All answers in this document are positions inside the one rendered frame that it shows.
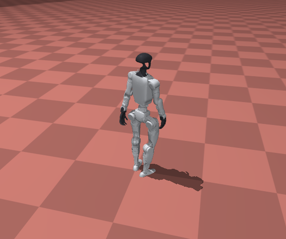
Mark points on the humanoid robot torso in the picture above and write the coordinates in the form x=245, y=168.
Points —
x=142, y=95

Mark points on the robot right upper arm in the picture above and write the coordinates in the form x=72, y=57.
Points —
x=154, y=85

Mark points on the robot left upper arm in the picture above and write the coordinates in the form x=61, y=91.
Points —
x=129, y=84

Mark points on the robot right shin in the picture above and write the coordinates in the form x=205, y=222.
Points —
x=147, y=158

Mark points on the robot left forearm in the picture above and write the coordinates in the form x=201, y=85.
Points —
x=125, y=101

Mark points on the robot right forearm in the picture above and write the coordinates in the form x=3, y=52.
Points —
x=160, y=109

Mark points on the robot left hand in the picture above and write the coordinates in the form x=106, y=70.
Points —
x=122, y=117

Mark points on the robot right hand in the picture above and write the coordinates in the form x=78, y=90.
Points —
x=163, y=122

